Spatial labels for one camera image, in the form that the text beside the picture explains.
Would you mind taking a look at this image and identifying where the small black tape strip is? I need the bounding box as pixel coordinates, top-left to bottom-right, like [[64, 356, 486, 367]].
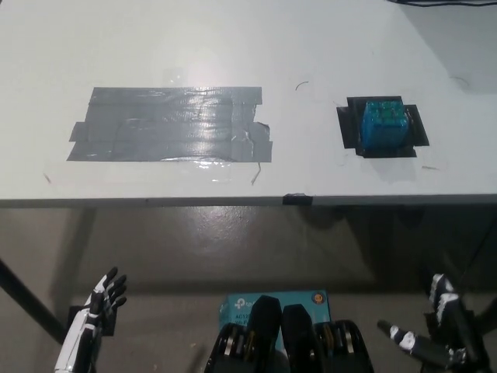
[[283, 192, 314, 207]]

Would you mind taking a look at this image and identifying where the teal TP-Link box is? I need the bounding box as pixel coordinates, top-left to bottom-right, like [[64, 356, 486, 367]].
[[217, 290, 332, 350]]

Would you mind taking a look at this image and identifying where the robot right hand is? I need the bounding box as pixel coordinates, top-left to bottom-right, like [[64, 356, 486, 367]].
[[377, 273, 489, 371]]

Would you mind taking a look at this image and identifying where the clear tape strip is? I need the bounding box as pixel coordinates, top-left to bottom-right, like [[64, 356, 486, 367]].
[[41, 157, 262, 187]]

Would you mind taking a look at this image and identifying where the blue Rubik's cube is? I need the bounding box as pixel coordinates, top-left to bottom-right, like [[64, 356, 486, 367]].
[[359, 99, 409, 151]]

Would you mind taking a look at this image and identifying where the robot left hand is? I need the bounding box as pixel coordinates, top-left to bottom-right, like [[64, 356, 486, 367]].
[[54, 266, 128, 373]]

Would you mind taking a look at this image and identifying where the black cable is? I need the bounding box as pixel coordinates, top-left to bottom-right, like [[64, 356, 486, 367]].
[[391, 0, 497, 9]]

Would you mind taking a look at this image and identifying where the black table leg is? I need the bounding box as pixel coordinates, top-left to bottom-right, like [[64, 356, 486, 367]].
[[0, 256, 66, 345]]

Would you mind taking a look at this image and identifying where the grey duct tape patch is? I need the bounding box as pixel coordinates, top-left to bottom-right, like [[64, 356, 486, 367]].
[[65, 86, 274, 163]]

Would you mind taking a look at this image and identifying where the black tape square mark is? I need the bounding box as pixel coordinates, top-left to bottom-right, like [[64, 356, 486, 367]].
[[335, 94, 431, 159]]

